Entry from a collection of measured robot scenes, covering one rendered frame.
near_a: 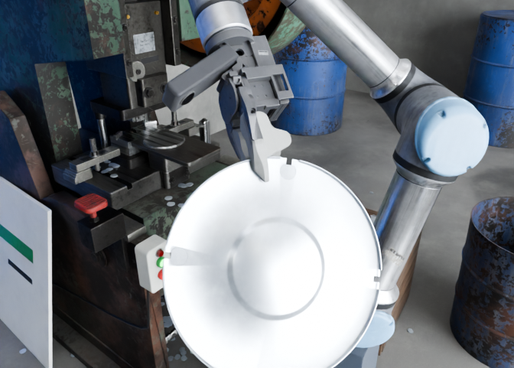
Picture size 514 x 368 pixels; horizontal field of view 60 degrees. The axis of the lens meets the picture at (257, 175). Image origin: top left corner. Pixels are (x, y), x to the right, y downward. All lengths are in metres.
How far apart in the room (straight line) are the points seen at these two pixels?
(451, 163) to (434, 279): 1.41
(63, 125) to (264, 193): 1.04
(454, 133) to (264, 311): 0.41
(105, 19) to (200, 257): 0.77
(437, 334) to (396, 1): 3.19
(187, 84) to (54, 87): 0.95
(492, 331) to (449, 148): 1.07
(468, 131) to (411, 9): 3.65
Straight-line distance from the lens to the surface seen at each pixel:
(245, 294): 0.58
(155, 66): 1.38
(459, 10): 4.29
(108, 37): 1.22
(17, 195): 1.68
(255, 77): 0.61
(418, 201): 0.84
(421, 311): 2.00
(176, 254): 0.57
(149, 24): 1.35
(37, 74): 1.47
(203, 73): 0.60
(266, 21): 1.45
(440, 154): 0.78
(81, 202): 1.15
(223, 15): 0.65
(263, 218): 0.59
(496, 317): 1.73
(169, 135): 1.42
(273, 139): 0.59
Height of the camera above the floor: 1.31
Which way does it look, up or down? 27 degrees down
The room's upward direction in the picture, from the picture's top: straight up
